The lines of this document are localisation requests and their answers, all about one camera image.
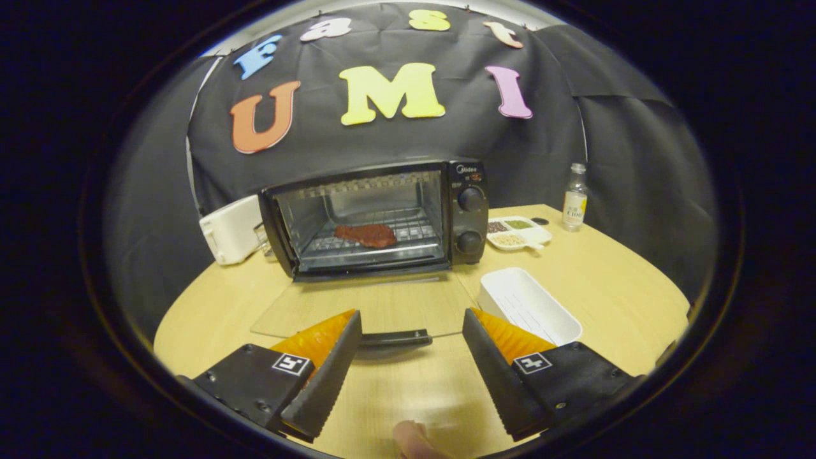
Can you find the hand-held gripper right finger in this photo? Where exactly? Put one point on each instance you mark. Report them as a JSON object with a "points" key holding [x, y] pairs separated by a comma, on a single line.
{"points": [[497, 376]]}

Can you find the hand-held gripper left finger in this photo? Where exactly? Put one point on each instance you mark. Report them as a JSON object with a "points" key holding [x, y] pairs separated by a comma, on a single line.
{"points": [[325, 379]]}

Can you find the brown chicken drumstick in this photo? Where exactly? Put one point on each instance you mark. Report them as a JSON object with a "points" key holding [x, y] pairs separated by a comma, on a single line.
{"points": [[366, 234]]}

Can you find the black toaster oven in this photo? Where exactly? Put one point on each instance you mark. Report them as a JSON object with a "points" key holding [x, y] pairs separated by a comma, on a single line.
{"points": [[468, 220]]}

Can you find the white bread toaster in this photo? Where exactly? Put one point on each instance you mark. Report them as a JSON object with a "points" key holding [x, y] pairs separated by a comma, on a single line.
{"points": [[229, 229]]}

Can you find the white rectangular tray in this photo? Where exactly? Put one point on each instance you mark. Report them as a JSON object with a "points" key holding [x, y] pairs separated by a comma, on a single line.
{"points": [[529, 299]]}

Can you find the white divided dish of beans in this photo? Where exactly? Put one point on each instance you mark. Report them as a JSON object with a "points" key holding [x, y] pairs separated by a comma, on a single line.
{"points": [[510, 240]]}

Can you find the clear glass bottle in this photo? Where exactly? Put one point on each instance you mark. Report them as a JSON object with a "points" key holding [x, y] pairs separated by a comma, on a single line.
{"points": [[574, 204]]}

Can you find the black backdrop cloth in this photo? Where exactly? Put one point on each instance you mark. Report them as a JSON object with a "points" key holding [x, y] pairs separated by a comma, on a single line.
{"points": [[446, 140]]}

